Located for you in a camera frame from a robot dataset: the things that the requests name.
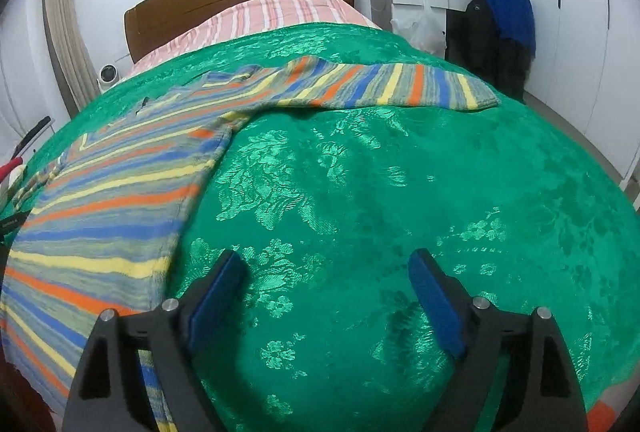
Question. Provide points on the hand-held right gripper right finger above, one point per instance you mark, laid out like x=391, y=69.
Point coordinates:
x=435, y=297

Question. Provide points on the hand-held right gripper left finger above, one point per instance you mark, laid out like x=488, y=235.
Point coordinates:
x=220, y=292

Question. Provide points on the striped knit sweater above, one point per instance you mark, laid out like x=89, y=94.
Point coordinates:
x=110, y=192

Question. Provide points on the red cloth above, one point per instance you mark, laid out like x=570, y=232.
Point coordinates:
x=7, y=170

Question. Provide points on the green floral blanket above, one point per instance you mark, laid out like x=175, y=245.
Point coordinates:
x=350, y=187

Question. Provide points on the beige curtain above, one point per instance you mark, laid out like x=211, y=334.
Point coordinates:
x=65, y=22

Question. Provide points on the black jacket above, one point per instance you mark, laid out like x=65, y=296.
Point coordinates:
x=480, y=42

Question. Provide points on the white plastic bag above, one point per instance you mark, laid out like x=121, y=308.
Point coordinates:
x=425, y=30

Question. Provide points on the pink striped bedsheet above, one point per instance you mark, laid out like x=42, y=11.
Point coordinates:
x=280, y=12

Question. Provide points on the blue cloth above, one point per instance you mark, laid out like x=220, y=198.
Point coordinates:
x=510, y=12

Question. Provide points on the white wardrobe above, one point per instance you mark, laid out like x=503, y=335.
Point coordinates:
x=575, y=37

